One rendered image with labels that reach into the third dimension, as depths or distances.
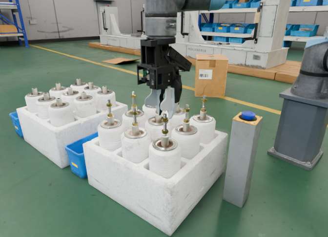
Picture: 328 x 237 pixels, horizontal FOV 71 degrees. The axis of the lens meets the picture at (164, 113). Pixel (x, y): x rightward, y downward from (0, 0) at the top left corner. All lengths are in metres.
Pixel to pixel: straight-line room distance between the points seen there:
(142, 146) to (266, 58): 2.19
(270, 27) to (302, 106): 1.77
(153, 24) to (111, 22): 4.56
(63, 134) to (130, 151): 0.38
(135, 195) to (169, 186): 0.16
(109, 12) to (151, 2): 4.60
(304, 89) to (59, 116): 1.00
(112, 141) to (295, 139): 0.77
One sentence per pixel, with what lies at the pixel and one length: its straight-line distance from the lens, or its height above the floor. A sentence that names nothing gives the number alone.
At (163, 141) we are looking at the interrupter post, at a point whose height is 0.27.
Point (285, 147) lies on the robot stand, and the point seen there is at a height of 0.06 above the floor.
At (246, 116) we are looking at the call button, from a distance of 0.72.
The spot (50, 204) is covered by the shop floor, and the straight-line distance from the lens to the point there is 0.94.
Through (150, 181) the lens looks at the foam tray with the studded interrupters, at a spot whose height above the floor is 0.17.
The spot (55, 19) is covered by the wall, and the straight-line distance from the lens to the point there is 7.01.
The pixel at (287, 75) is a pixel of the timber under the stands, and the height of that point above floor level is 0.07.
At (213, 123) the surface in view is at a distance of 0.84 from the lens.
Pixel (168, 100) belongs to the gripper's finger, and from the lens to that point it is 0.59.
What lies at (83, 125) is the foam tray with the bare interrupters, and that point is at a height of 0.16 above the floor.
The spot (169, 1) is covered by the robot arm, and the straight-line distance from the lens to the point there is 0.55.
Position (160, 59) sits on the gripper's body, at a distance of 0.56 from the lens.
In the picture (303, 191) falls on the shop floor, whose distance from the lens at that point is 1.04.
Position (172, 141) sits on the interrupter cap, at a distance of 0.69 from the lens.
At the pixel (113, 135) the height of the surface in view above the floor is 0.23.
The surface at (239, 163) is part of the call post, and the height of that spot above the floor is 0.17.
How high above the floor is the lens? 0.60
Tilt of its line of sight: 23 degrees down
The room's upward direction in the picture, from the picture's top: straight up
